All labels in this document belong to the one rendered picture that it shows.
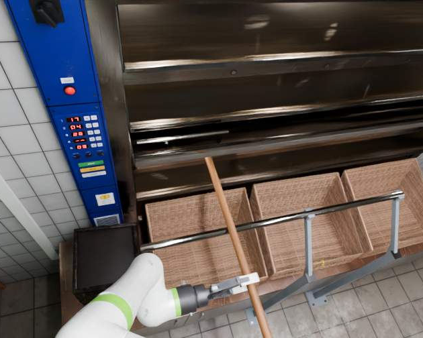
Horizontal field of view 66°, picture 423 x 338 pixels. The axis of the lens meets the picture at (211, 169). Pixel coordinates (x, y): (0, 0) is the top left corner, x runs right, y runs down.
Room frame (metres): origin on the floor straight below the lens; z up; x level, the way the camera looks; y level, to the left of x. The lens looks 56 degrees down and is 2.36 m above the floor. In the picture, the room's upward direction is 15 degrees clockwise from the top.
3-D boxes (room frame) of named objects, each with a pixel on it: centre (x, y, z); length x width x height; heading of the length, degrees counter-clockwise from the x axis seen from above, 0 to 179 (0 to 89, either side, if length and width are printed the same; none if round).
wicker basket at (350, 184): (1.19, -1.13, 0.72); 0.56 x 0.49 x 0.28; 118
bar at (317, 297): (0.57, -0.45, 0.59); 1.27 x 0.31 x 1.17; 118
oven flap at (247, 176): (1.14, -0.46, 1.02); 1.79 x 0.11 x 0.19; 118
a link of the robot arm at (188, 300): (0.25, -0.04, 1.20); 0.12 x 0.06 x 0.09; 29
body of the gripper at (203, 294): (0.28, -0.10, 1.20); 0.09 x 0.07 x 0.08; 119
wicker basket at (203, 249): (0.63, -0.07, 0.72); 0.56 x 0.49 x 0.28; 118
